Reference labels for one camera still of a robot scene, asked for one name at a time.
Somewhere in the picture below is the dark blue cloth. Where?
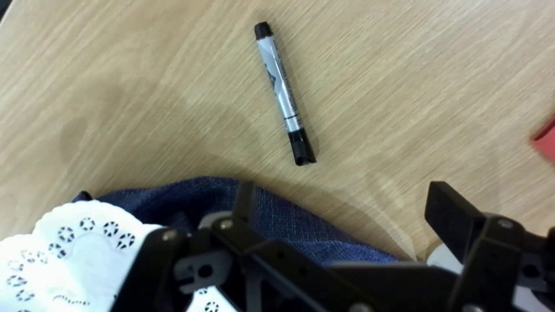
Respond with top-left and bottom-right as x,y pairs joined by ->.
71,175 -> 420,268

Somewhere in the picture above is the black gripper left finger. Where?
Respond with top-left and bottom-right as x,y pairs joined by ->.
109,180 -> 361,312

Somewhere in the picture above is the white paper doily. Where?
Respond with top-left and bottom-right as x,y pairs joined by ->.
0,201 -> 233,312

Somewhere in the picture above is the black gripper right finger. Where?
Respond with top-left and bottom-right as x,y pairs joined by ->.
423,180 -> 555,312

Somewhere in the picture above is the orange cloth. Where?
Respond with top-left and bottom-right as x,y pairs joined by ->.
529,116 -> 555,166

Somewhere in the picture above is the black and silver marker pen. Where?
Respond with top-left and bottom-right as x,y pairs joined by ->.
252,20 -> 319,168

